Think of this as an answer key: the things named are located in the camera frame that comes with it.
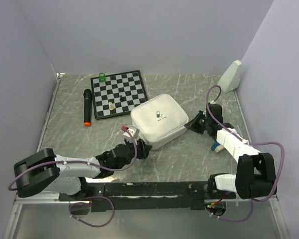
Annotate white medicine kit case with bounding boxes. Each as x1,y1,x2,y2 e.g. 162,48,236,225
130,94,189,150

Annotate white wedge device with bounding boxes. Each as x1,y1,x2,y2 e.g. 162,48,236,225
218,60,243,92

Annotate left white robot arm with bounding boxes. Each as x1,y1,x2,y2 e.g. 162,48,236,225
8,139,153,200

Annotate purple cable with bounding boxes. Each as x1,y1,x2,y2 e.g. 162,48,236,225
8,129,139,227
205,85,285,223

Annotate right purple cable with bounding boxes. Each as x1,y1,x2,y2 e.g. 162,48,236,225
205,85,285,223

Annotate cream chess piece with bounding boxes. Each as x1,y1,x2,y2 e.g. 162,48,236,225
108,101,115,111

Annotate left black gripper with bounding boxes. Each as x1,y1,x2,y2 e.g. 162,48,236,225
115,138,152,170

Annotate blue wooden block toy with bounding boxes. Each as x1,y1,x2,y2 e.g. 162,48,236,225
211,142,225,154

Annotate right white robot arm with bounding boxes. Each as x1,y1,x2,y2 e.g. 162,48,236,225
185,103,277,199

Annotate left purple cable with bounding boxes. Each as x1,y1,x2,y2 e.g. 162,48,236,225
8,129,139,227

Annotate black white chessboard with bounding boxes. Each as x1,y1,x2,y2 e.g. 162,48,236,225
90,70,148,120

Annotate black wireless microphone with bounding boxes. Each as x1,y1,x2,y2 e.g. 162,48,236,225
83,89,92,127

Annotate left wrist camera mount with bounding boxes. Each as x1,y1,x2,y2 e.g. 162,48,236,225
122,126,139,142

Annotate green toy padlock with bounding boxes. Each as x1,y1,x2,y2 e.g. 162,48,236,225
99,72,106,82

